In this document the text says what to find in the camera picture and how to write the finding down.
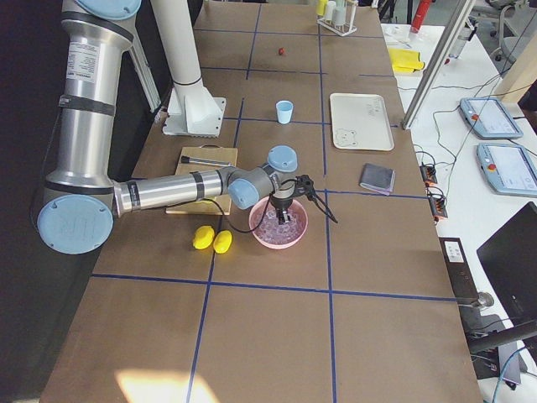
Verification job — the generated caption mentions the pink bowl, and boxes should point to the pink bowl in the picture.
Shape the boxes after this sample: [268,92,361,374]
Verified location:
[248,197,309,249]

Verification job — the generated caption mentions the wooden cutting board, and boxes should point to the wooden cutting board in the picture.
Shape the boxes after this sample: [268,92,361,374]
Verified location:
[166,145,237,215]

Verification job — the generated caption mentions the light blue cup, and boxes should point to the light blue cup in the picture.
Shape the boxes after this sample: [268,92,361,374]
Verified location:
[275,100,294,124]

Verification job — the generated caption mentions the yellow cloth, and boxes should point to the yellow cloth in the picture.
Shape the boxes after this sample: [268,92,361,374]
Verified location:
[388,48,425,73]

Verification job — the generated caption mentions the aluminium frame post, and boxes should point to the aluminium frame post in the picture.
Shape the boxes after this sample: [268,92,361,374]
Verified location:
[401,0,475,129]

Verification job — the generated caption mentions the blue teach pendant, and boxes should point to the blue teach pendant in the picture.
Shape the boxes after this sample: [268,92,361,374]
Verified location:
[476,144,536,197]
[460,97,524,139]

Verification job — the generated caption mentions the white cup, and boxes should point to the white cup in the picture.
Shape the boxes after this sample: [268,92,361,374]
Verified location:
[331,6,346,26]

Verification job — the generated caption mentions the black monitor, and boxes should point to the black monitor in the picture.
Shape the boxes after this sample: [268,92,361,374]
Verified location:
[477,201,537,320]

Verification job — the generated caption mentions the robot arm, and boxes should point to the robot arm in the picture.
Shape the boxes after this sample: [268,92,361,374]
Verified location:
[36,1,300,254]

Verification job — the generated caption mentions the grey cup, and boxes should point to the grey cup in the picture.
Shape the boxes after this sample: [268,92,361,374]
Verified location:
[324,0,336,21]

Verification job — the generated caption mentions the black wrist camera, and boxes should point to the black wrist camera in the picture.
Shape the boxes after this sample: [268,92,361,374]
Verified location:
[293,175,316,201]

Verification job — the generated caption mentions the yellow lemon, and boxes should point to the yellow lemon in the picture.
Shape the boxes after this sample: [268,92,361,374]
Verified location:
[192,225,215,250]
[212,230,232,254]

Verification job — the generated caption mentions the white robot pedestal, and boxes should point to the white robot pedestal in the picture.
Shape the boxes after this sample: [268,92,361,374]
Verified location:
[151,0,227,138]

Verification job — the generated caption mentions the cream bear tray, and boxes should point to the cream bear tray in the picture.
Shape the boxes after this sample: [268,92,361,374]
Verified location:
[330,93,394,152]

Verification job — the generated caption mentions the white wire cup rack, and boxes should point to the white wire cup rack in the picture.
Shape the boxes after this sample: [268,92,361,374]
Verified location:
[315,0,358,37]

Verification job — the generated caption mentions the clear ice cubes pile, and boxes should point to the clear ice cubes pile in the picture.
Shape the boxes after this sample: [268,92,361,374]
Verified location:
[253,205,305,245]

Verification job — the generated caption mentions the yellow cup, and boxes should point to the yellow cup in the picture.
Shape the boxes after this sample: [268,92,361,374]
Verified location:
[315,0,328,18]

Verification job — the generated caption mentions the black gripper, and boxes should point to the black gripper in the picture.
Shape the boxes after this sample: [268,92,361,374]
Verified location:
[270,191,293,225]

